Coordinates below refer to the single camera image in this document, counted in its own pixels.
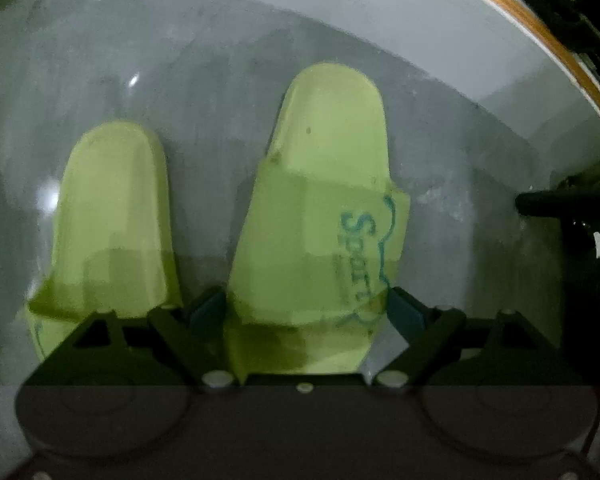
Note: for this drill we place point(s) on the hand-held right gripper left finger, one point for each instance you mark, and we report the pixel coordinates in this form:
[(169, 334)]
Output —
[(207, 311)]

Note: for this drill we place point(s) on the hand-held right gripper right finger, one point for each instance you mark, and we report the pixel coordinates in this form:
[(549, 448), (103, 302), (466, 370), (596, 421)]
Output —
[(405, 311)]

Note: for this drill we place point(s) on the light green slide sandal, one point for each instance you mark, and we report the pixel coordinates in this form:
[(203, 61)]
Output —
[(320, 160), (110, 185)]

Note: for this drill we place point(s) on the black olive bag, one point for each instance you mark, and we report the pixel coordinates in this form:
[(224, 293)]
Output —
[(565, 20)]

